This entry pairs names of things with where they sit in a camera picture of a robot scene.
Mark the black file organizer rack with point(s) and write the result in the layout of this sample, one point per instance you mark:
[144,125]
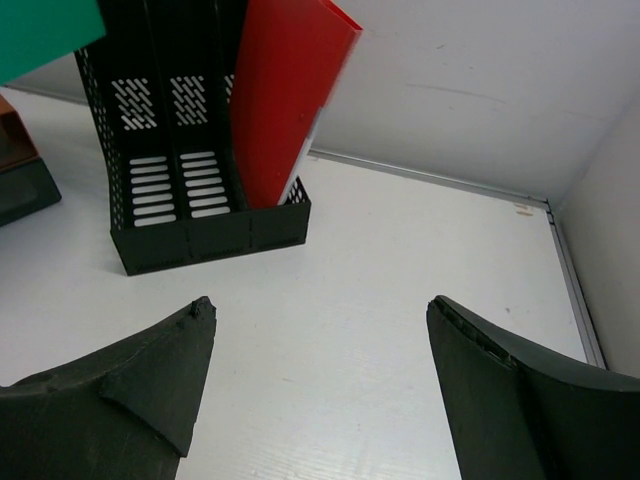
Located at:
[158,85]

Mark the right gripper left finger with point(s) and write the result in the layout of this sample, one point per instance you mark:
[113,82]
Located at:
[126,411]

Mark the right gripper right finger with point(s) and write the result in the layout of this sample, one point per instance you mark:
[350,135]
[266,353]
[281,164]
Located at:
[518,410]

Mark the orange drawer cabinet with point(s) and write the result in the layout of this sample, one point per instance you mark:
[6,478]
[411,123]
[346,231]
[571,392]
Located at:
[17,147]

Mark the green clip folder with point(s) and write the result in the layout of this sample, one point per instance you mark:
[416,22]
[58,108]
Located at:
[36,32]

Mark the red folder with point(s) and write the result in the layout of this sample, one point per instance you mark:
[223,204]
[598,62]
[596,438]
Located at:
[291,56]

